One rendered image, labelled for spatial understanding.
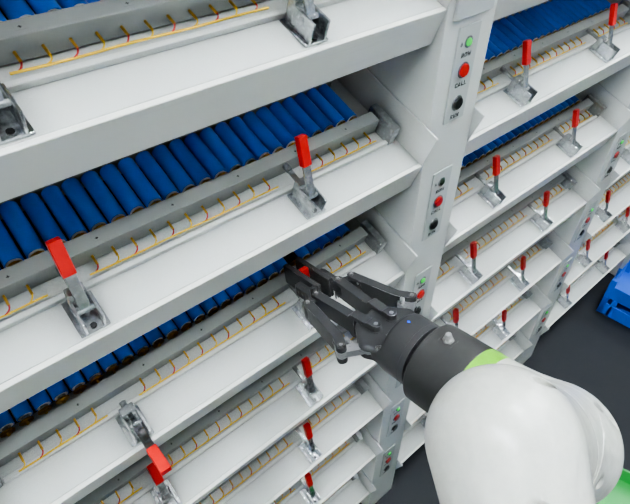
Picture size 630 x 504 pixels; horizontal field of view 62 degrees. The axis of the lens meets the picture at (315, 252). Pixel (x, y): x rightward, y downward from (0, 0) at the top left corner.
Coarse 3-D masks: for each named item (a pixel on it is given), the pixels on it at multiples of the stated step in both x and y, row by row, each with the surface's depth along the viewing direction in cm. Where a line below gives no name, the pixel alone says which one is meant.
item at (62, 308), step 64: (256, 128) 64; (320, 128) 67; (384, 128) 69; (64, 192) 54; (128, 192) 55; (192, 192) 56; (256, 192) 61; (320, 192) 60; (384, 192) 68; (0, 256) 48; (64, 256) 44; (128, 256) 52; (192, 256) 55; (256, 256) 57; (0, 320) 47; (64, 320) 48; (128, 320) 49; (0, 384) 44
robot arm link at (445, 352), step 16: (432, 336) 53; (448, 336) 51; (464, 336) 53; (416, 352) 52; (432, 352) 52; (448, 352) 51; (464, 352) 51; (480, 352) 50; (416, 368) 52; (432, 368) 51; (448, 368) 50; (464, 368) 49; (416, 384) 52; (432, 384) 51; (416, 400) 53; (432, 400) 51
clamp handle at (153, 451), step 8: (136, 424) 59; (136, 432) 59; (144, 432) 59; (144, 440) 59; (152, 448) 58; (152, 456) 57; (160, 456) 57; (160, 464) 56; (168, 464) 56; (160, 472) 56
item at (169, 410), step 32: (352, 224) 85; (384, 224) 81; (352, 256) 82; (384, 256) 84; (416, 256) 79; (256, 288) 75; (288, 288) 76; (288, 320) 74; (192, 352) 68; (224, 352) 69; (256, 352) 70; (288, 352) 72; (192, 384) 66; (224, 384) 67; (160, 416) 63; (192, 416) 65; (32, 448) 58; (64, 448) 59; (96, 448) 60; (128, 448) 61; (0, 480) 56; (32, 480) 57; (64, 480) 57; (96, 480) 59
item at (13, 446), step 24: (360, 240) 82; (312, 264) 77; (264, 288) 73; (216, 312) 69; (240, 312) 70; (192, 336) 67; (144, 360) 64; (168, 360) 66; (192, 360) 67; (96, 384) 61; (120, 384) 62; (144, 384) 64; (72, 408) 59; (24, 432) 57; (48, 432) 58; (0, 456) 55
